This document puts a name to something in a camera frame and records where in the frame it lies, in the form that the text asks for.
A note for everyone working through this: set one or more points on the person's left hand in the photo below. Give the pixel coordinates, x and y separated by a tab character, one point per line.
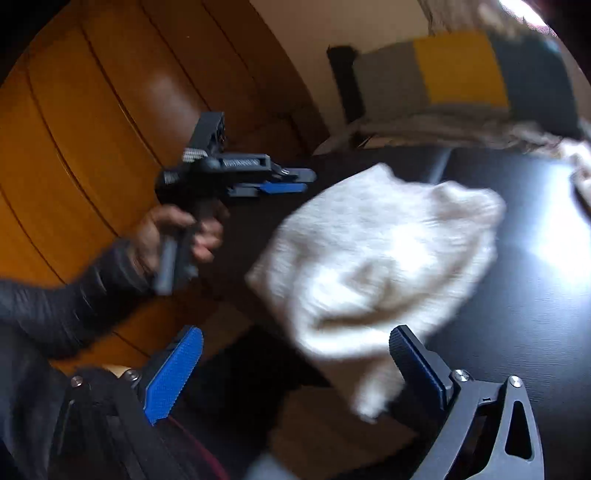
169	221

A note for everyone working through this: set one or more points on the black post behind cushion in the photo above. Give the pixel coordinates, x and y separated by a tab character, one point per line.
341	59

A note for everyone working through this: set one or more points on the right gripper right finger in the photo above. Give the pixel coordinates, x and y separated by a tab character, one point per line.
484	430

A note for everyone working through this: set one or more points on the cream knitted sweater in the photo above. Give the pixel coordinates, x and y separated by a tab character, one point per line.
365	256

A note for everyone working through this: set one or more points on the grey cloth on bed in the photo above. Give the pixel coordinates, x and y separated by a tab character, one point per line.
458	130

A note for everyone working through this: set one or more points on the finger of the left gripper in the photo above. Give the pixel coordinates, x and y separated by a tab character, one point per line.
268	188
293	175

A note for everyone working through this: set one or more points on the pink patterned curtain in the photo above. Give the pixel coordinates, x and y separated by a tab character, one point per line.
511	20

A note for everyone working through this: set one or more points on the black sleeved left forearm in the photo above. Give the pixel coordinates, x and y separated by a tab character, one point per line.
62	321

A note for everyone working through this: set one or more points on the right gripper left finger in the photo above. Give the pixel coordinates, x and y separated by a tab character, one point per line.
106	427

